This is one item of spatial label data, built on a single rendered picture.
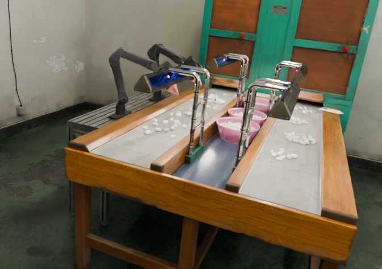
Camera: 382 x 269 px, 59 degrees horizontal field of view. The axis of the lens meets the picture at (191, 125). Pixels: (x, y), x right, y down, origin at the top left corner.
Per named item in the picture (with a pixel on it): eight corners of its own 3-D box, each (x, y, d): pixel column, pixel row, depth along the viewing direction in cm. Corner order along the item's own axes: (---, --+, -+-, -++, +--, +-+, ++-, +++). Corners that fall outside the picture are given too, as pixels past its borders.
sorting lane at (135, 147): (89, 156, 149) (89, 152, 149) (211, 90, 312) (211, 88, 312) (149, 173, 140) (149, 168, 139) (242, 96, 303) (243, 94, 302)
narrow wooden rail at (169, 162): (148, 186, 142) (150, 162, 139) (241, 103, 305) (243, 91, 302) (160, 190, 141) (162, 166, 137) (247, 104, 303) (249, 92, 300)
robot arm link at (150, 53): (187, 58, 267) (157, 41, 274) (182, 58, 259) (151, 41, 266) (181, 71, 272) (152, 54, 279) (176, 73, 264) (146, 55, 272)
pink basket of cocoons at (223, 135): (208, 139, 199) (210, 124, 196) (221, 128, 223) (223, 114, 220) (253, 149, 191) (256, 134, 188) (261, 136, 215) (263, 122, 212)
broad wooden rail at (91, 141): (67, 177, 158) (67, 141, 152) (197, 102, 320) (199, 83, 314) (88, 184, 154) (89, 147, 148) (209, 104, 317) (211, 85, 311)
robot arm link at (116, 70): (129, 100, 229) (117, 53, 218) (129, 103, 223) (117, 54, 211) (120, 102, 228) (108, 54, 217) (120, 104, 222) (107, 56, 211)
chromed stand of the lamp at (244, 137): (231, 175, 156) (246, 81, 143) (240, 160, 174) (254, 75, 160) (272, 186, 151) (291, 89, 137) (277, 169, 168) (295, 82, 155)
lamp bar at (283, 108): (267, 116, 122) (270, 98, 120) (285, 89, 178) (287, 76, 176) (289, 121, 120) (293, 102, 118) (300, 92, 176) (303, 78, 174)
